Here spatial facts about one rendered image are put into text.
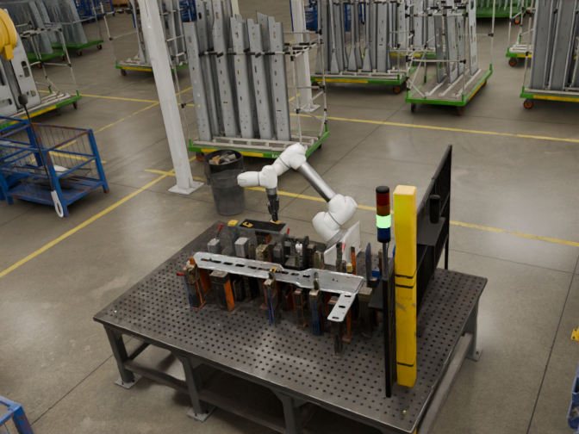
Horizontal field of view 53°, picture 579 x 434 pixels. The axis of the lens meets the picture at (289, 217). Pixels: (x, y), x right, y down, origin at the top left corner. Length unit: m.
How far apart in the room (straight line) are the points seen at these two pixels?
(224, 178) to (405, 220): 4.22
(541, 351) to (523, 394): 0.52
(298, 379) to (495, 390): 1.64
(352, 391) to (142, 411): 1.87
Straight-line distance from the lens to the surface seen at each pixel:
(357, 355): 3.92
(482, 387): 4.76
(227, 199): 7.14
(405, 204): 2.98
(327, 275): 4.13
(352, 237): 4.76
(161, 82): 7.67
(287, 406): 3.96
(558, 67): 10.22
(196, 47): 8.59
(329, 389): 3.72
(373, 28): 11.71
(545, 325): 5.42
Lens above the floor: 3.33
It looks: 28 degrees down
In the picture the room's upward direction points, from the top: 7 degrees counter-clockwise
